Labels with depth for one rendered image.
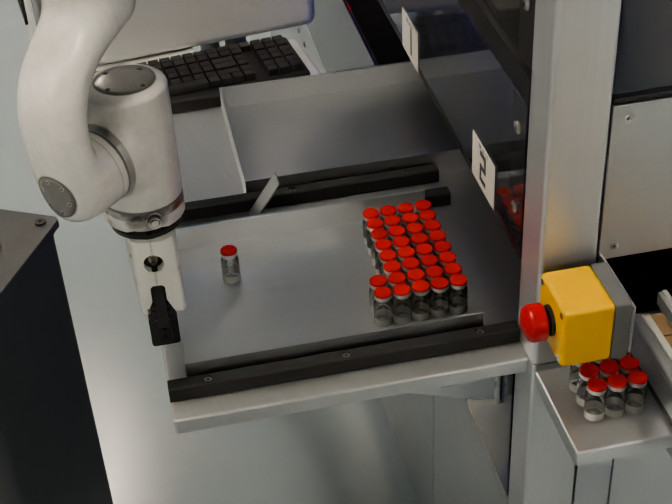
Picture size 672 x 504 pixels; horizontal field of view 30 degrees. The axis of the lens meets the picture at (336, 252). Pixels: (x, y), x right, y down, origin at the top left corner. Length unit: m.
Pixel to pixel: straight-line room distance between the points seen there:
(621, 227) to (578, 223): 0.05
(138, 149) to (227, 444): 1.42
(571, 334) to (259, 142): 0.69
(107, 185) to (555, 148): 0.43
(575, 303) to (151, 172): 0.44
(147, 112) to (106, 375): 1.61
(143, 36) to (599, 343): 1.17
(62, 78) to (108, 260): 1.96
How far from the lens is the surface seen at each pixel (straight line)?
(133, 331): 2.89
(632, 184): 1.31
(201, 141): 1.83
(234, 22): 2.25
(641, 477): 1.62
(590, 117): 1.24
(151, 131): 1.24
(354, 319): 1.47
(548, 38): 1.20
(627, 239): 1.35
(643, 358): 1.40
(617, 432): 1.35
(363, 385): 1.39
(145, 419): 2.67
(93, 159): 1.20
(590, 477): 1.58
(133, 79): 1.25
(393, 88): 1.92
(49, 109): 1.18
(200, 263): 1.58
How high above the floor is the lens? 1.83
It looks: 37 degrees down
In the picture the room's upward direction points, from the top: 3 degrees counter-clockwise
